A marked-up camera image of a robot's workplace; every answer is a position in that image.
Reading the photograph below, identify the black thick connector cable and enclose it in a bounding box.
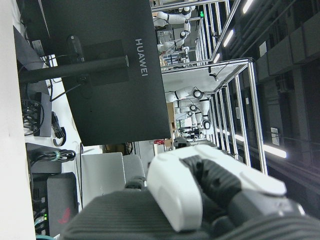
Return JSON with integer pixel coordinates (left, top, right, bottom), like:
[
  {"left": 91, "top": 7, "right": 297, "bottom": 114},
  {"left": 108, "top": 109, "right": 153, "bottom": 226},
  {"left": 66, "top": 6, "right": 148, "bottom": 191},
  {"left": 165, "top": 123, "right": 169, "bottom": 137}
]
[{"left": 51, "top": 111, "right": 67, "bottom": 147}]

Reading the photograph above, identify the ceiling strip light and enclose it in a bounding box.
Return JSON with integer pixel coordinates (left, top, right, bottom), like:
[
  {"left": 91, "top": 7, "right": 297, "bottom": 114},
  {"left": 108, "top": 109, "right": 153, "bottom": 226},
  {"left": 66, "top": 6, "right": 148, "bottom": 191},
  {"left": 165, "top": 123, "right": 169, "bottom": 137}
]
[
  {"left": 241, "top": 0, "right": 255, "bottom": 15},
  {"left": 222, "top": 29, "right": 236, "bottom": 48},
  {"left": 261, "top": 144, "right": 288, "bottom": 159}
]

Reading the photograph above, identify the black Huawei monitor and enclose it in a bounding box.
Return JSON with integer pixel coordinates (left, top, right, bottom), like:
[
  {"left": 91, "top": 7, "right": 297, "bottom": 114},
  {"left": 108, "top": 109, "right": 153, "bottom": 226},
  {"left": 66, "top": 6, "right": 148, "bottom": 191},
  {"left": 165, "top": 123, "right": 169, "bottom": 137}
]
[{"left": 39, "top": 0, "right": 173, "bottom": 147}]

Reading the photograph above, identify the black monitor stand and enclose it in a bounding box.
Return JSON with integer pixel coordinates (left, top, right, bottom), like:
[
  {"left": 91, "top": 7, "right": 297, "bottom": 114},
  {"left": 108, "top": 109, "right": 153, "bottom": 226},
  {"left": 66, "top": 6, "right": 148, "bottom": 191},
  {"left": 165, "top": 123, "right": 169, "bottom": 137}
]
[{"left": 13, "top": 26, "right": 130, "bottom": 85}]

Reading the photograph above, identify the black cable bundle green tie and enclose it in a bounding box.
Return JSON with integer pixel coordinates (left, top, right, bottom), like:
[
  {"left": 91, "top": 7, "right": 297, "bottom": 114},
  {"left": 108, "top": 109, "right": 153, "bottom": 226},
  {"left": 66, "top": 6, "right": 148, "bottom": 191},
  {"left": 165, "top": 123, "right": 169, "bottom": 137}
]
[{"left": 29, "top": 149, "right": 77, "bottom": 164}]

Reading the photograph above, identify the aluminium profile cage frame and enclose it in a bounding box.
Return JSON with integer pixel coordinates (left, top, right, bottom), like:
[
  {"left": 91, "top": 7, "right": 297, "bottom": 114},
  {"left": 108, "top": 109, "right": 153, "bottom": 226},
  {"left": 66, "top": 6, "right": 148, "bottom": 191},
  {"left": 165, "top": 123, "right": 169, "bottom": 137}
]
[{"left": 161, "top": 56, "right": 270, "bottom": 176}]

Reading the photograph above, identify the black computer red logo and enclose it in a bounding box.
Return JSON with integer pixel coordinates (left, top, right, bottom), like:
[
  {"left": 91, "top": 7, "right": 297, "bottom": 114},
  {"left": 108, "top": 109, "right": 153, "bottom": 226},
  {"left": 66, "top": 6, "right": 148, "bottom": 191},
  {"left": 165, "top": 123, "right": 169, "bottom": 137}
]
[{"left": 46, "top": 171, "right": 80, "bottom": 238}]

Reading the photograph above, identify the grey docking box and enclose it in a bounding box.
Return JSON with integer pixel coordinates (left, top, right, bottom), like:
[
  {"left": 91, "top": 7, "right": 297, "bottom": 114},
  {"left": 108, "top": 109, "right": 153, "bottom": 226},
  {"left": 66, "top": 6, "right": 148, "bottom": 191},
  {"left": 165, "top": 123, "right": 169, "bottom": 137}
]
[{"left": 33, "top": 91, "right": 53, "bottom": 138}]

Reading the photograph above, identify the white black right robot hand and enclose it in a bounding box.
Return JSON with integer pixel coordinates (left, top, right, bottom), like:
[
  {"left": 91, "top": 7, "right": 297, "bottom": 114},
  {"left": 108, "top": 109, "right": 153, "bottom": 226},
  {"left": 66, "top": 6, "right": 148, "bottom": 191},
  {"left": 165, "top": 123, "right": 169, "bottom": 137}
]
[{"left": 59, "top": 144, "right": 320, "bottom": 240}]

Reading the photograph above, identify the white humanoid robot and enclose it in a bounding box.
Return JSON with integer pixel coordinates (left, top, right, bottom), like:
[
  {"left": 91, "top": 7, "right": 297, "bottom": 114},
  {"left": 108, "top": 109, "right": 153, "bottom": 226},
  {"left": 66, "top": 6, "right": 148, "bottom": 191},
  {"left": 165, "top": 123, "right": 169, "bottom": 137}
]
[
  {"left": 164, "top": 85, "right": 214, "bottom": 138},
  {"left": 152, "top": 5, "right": 194, "bottom": 63}
]

